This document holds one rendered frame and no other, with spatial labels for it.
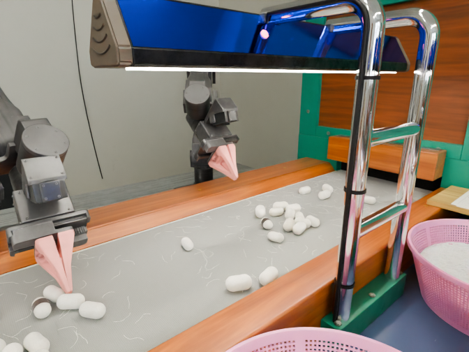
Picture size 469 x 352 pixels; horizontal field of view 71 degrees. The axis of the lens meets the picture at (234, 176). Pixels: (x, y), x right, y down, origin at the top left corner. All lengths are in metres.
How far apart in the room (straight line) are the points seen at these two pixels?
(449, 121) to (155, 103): 2.18
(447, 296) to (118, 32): 0.54
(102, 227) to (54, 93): 1.91
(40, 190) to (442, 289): 0.56
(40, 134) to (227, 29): 0.29
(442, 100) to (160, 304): 0.79
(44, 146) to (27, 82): 1.99
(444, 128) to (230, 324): 0.74
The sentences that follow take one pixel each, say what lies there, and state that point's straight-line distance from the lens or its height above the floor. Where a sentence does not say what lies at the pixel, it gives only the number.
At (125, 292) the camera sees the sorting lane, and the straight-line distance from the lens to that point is 0.51.
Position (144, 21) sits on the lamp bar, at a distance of 0.37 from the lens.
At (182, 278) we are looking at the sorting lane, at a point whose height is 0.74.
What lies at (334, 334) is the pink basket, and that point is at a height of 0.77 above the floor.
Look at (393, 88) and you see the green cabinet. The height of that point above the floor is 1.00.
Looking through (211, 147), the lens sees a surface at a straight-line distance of 0.72.
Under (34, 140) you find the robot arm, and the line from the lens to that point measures 0.51.
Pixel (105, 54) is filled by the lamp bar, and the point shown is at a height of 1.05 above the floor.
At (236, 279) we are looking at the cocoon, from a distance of 0.48.
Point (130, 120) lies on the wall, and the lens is 2.65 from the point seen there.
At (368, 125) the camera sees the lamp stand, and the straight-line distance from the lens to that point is 0.40.
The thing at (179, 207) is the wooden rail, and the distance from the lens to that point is 0.72.
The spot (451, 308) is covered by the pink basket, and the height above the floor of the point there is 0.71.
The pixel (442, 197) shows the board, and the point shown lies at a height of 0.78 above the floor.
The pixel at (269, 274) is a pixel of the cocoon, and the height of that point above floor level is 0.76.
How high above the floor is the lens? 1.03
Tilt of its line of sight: 17 degrees down
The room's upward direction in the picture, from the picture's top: straight up
